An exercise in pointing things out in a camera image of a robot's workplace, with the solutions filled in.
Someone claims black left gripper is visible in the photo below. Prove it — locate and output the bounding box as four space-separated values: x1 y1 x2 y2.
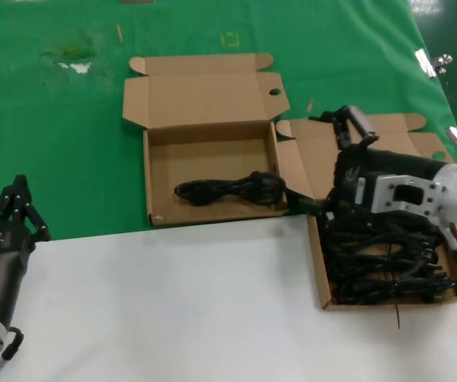
0 173 51 322

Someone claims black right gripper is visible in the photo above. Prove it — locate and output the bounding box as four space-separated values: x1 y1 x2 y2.
286 104 441 219

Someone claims black power cable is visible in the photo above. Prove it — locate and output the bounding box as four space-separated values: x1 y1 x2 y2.
174 170 289 208

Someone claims open cardboard mailer box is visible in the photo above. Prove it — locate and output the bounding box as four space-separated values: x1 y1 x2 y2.
275 113 457 310
121 53 291 228

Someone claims green table cloth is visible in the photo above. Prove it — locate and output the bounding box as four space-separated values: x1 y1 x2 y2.
0 0 457 243

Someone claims yellow square tape marking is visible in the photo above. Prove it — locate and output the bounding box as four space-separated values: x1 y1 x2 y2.
220 31 241 48

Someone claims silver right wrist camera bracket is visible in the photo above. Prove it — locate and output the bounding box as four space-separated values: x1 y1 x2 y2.
354 170 441 218

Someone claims pile of black power cables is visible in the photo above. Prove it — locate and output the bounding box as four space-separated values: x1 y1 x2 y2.
319 216 457 307

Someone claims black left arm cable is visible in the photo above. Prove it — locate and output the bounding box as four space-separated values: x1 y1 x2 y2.
0 325 25 382

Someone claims grey black cable connector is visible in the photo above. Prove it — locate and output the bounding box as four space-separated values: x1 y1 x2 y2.
441 222 457 251

